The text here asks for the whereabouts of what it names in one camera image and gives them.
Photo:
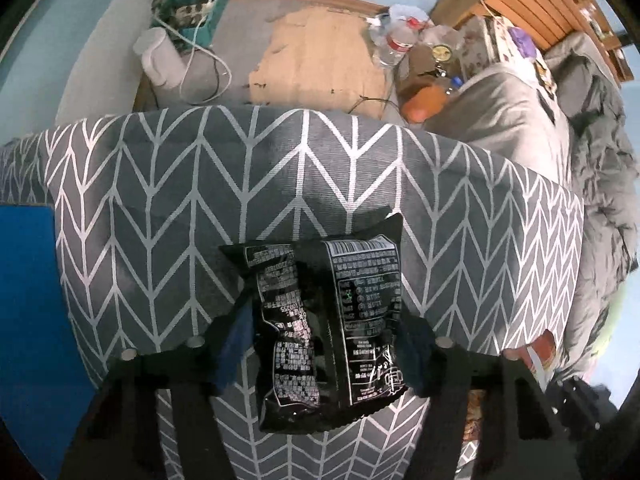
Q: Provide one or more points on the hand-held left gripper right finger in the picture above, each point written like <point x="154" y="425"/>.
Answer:
<point x="416" y="355"/>

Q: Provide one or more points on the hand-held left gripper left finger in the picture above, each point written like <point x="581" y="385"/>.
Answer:
<point x="234" y="347"/>

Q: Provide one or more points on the black snack packet silver seam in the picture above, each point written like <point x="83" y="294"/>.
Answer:
<point x="320" y="320"/>

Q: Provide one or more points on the red snack packet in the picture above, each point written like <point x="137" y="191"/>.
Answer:
<point x="542" y="355"/>

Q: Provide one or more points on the grey chevron fabric stool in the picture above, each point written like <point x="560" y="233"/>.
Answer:
<point x="175" y="185"/>

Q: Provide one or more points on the blue mat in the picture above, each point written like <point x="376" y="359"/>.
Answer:
<point x="35" y="335"/>

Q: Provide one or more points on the orange bottle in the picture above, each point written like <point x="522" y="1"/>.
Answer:
<point x="425" y="102"/>

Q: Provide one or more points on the grey quilted blanket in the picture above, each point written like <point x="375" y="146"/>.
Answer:
<point x="600" y="160"/>

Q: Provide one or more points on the white cylinder appliance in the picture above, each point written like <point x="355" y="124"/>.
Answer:
<point x="160" y="57"/>

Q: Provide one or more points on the brown cardboard sheet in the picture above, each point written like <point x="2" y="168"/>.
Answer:
<point x="320" y="60"/>

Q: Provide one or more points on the round metal tin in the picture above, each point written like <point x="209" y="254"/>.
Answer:
<point x="441" y="52"/>

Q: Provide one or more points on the clear plastic bottle red label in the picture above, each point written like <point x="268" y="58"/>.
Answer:
<point x="397" y="42"/>

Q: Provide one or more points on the purple object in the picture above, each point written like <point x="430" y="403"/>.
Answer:
<point x="524" y="42"/>

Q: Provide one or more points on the long light grey cushion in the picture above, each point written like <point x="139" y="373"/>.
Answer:
<point x="100" y="45"/>

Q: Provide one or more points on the wooden slatted rack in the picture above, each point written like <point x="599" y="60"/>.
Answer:
<point x="540" y="0"/>

